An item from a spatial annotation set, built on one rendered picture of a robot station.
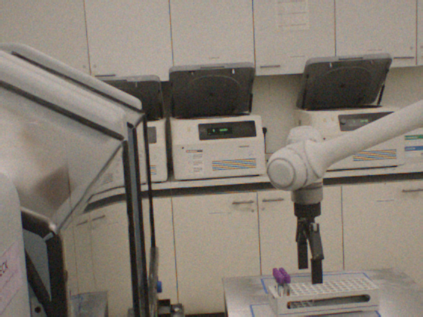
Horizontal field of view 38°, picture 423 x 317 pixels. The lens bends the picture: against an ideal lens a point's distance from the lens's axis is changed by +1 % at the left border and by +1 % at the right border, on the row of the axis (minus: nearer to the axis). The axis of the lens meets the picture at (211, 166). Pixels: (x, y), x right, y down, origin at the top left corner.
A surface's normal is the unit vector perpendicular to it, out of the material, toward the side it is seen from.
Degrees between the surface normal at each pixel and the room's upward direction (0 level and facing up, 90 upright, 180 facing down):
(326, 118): 59
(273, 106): 90
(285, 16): 90
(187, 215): 90
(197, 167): 90
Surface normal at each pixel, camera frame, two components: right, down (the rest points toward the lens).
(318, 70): 0.08, 0.86
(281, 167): -0.52, 0.21
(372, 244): 0.07, 0.14
